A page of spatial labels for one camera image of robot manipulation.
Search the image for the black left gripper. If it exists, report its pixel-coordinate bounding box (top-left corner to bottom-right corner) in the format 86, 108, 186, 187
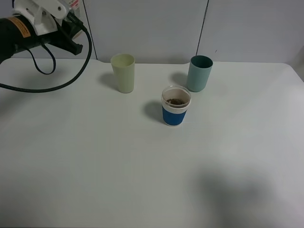
35, 20, 83, 55

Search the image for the clear plastic drink bottle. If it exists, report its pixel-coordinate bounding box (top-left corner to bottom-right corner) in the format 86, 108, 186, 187
66, 0, 84, 40

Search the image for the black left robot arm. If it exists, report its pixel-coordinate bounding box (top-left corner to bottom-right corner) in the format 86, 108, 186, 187
0, 15, 83, 62

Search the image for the pale yellow plastic cup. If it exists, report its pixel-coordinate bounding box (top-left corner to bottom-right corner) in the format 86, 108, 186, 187
110, 54, 135, 94

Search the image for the glass cup blue sleeve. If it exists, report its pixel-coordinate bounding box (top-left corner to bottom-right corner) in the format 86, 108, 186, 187
161, 85, 191, 126

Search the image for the teal green plastic cup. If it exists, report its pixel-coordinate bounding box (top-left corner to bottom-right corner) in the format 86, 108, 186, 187
186, 55, 213, 92

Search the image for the thin black cable loop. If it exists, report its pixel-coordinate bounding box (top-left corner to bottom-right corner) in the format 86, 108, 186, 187
26, 42, 57, 75

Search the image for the thick black braided cable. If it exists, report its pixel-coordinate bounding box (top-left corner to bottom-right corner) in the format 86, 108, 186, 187
0, 14, 93, 93

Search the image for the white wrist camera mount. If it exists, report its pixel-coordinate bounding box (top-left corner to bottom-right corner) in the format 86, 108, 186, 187
13, 0, 71, 36

